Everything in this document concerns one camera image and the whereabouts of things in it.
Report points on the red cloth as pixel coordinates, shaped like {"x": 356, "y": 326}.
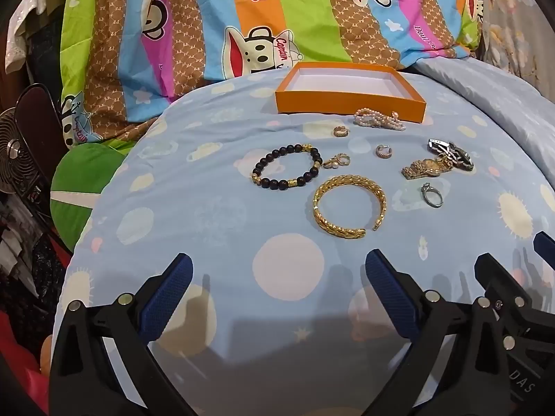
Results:
{"x": 21, "y": 364}

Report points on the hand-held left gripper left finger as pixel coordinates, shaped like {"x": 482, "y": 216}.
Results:
{"x": 167, "y": 294}

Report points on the orange cardboard box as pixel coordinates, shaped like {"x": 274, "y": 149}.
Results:
{"x": 347, "y": 91}

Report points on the pink stone hoop earring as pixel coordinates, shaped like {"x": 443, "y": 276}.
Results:
{"x": 383, "y": 151}

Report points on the pile of dark clothes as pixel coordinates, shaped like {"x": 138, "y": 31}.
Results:
{"x": 30, "y": 260}

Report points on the green cushion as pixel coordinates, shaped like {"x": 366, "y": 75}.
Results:
{"x": 82, "y": 177}

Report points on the hanging clothes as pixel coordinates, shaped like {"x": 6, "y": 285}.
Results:
{"x": 26, "y": 30}

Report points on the light blue satin quilt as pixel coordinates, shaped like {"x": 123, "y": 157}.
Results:
{"x": 498, "y": 95}

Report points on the floral curtain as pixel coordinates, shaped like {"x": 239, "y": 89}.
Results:
{"x": 514, "y": 17}

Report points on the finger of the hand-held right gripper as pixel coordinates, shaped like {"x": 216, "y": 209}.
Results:
{"x": 545, "y": 249}
{"x": 494, "y": 271}

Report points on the gold woven bangle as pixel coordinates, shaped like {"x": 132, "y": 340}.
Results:
{"x": 331, "y": 221}

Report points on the gold pearl earring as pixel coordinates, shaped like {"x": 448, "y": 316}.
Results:
{"x": 337, "y": 161}

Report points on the small black fan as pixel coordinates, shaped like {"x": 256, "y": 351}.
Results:
{"x": 13, "y": 151}

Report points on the colourful striped cartoon blanket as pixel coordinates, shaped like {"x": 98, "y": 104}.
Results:
{"x": 208, "y": 39}

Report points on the gold wristwatch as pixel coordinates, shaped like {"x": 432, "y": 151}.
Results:
{"x": 427, "y": 166}

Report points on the small gold hoop earring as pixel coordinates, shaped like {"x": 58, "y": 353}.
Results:
{"x": 339, "y": 131}

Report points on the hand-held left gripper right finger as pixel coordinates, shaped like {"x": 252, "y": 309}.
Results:
{"x": 392, "y": 294}

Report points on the dark chair back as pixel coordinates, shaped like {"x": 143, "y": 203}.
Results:
{"x": 39, "y": 108}

